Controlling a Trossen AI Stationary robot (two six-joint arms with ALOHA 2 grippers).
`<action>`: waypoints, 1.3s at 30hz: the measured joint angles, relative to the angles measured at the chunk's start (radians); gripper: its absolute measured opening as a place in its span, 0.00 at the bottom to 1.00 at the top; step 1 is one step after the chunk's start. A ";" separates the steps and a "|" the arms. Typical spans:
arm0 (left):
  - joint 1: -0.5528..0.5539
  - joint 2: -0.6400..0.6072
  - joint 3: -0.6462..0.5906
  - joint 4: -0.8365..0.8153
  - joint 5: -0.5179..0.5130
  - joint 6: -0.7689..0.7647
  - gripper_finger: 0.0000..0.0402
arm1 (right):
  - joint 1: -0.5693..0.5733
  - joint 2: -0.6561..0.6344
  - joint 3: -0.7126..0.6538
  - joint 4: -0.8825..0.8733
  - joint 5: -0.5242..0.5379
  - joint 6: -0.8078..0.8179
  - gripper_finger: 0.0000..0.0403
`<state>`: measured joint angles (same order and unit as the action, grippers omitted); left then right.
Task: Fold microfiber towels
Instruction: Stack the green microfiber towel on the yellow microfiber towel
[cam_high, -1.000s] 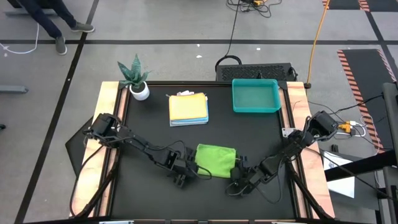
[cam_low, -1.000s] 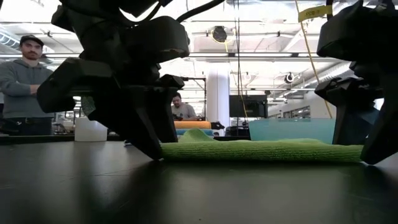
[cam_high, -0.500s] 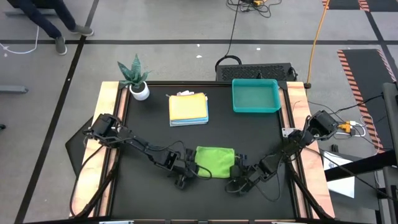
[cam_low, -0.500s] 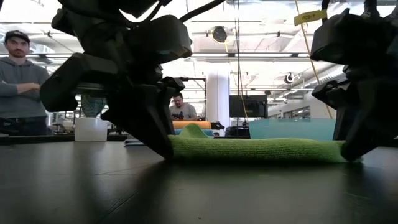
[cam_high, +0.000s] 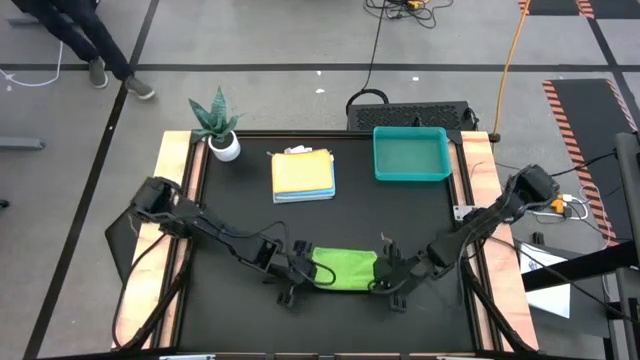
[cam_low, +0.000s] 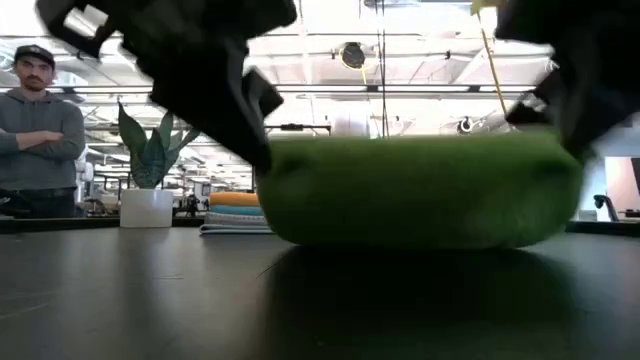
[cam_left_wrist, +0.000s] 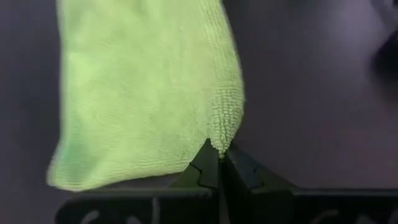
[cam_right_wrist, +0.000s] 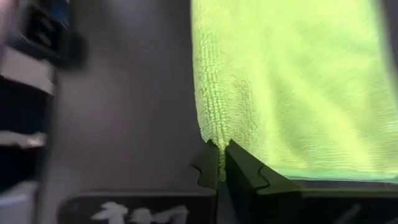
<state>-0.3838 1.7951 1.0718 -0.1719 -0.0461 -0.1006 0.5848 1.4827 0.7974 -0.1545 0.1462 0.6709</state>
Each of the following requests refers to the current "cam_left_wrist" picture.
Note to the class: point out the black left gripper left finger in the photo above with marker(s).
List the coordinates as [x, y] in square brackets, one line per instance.
[174, 202]

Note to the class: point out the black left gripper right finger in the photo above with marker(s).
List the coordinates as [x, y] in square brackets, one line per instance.
[255, 199]

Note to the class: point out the green microfiber towel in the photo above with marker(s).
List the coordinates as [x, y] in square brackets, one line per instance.
[140, 93]

